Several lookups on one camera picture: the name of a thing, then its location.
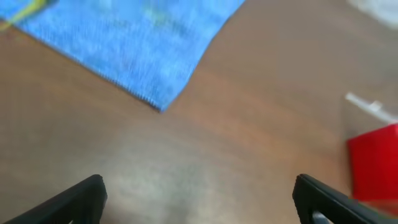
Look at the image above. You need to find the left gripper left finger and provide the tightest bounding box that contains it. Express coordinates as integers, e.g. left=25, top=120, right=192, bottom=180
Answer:
left=2, top=174, right=108, bottom=224

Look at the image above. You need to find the white and blue stand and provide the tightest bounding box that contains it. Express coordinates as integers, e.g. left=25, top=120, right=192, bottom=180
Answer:
left=346, top=0, right=398, bottom=30

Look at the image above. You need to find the blue cloth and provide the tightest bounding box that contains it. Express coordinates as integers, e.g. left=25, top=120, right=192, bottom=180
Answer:
left=0, top=0, right=246, bottom=113

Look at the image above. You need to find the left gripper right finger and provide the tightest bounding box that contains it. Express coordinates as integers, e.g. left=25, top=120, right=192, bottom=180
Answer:
left=292, top=173, right=398, bottom=224

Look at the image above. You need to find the red and yellow tip box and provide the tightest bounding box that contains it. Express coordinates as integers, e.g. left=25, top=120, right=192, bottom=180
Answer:
left=345, top=92, right=398, bottom=215

